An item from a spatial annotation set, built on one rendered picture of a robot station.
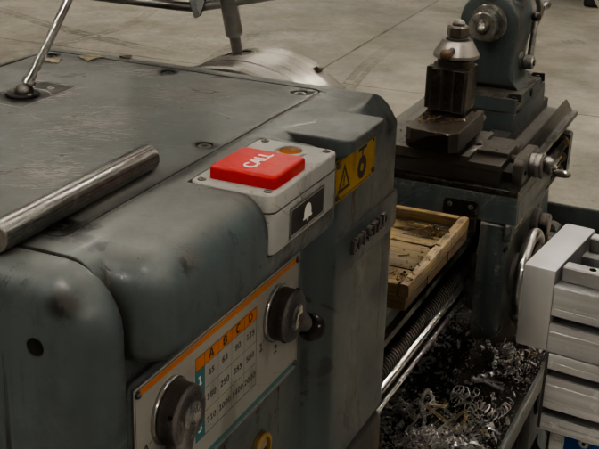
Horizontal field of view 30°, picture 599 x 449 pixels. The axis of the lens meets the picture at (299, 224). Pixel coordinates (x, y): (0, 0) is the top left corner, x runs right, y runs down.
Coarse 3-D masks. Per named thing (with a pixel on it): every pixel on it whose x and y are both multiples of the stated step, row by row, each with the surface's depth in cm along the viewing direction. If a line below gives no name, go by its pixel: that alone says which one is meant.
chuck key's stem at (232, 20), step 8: (224, 0) 139; (232, 0) 139; (224, 8) 139; (232, 8) 139; (224, 16) 139; (232, 16) 139; (224, 24) 140; (232, 24) 139; (240, 24) 140; (232, 32) 140; (240, 32) 140; (232, 40) 140; (240, 40) 141; (232, 48) 141; (240, 48) 141
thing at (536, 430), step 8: (544, 200) 267; (544, 208) 269; (552, 224) 269; (560, 224) 274; (552, 232) 269; (536, 400) 263; (536, 408) 264; (528, 416) 260; (536, 416) 268; (528, 424) 261; (536, 424) 270; (520, 432) 261; (528, 432) 262; (536, 432) 271; (544, 432) 280; (520, 440) 262; (528, 440) 263; (536, 440) 275; (544, 440) 279; (512, 448) 263; (520, 448) 263; (528, 448) 264; (536, 448) 276; (544, 448) 277
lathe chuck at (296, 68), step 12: (252, 48) 144; (264, 48) 143; (276, 48) 143; (216, 60) 139; (228, 60) 137; (240, 60) 137; (252, 60) 137; (264, 60) 138; (276, 60) 139; (288, 60) 140; (300, 60) 141; (288, 72) 136; (300, 72) 138; (312, 72) 139; (312, 84) 137; (324, 84) 138
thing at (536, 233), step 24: (528, 216) 201; (480, 240) 193; (504, 240) 191; (528, 240) 195; (480, 264) 194; (504, 264) 194; (480, 288) 196; (504, 288) 197; (480, 312) 197; (504, 312) 201; (480, 336) 200
